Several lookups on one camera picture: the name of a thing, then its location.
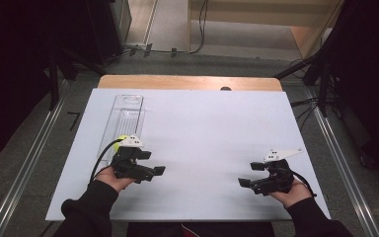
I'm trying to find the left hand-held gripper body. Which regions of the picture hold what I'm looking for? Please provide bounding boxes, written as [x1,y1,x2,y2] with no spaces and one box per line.
[111,133,156,185]

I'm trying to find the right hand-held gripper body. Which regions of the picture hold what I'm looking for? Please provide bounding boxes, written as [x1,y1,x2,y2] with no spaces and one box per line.
[250,148,304,196]

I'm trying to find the yellow tennis ball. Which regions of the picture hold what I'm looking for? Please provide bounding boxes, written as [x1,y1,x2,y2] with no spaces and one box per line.
[113,134,130,152]

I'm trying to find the clear plastic tray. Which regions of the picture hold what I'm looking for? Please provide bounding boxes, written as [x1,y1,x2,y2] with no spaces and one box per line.
[97,94,145,166]

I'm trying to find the person's left hand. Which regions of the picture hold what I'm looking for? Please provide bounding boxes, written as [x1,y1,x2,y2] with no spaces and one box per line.
[93,165,136,194]

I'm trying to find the person's right hand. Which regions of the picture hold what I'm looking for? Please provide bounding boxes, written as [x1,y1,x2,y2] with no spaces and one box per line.
[269,179,313,209]

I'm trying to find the white board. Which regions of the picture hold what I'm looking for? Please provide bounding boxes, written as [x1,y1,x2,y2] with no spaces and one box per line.
[44,88,332,222]

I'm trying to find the wooden table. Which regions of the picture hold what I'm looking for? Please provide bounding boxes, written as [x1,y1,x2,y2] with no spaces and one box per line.
[97,74,283,92]

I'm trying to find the black stand legs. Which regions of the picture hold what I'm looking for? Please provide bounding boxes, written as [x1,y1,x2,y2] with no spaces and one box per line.
[274,48,332,118]
[47,48,107,112]

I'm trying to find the black cabinet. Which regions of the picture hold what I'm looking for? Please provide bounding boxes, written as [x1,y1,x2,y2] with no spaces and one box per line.
[78,0,132,66]

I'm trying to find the dark curtain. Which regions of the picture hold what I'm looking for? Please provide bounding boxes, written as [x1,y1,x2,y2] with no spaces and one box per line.
[0,0,60,167]
[322,0,379,179]

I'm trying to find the light wooden shelf unit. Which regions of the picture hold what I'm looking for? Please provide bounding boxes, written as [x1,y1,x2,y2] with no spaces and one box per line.
[187,0,344,61]

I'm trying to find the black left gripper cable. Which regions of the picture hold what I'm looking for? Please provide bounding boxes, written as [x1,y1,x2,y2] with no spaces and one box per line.
[88,137,124,187]

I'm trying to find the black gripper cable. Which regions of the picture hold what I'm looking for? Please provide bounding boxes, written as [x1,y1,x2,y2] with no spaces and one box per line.
[290,170,318,198]
[88,137,124,187]

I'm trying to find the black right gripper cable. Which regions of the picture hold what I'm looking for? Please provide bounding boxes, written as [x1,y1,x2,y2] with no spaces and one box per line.
[290,170,318,198]

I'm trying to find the metal floor rail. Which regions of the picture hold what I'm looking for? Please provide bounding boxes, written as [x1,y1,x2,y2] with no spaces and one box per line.
[0,98,66,237]
[305,88,379,237]

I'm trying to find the bundle of black cables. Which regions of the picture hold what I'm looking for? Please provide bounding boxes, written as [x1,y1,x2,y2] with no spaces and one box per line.
[290,97,320,130]

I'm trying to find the black hanging cable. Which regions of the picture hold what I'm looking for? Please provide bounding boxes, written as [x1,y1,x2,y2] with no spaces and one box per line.
[151,0,210,55]

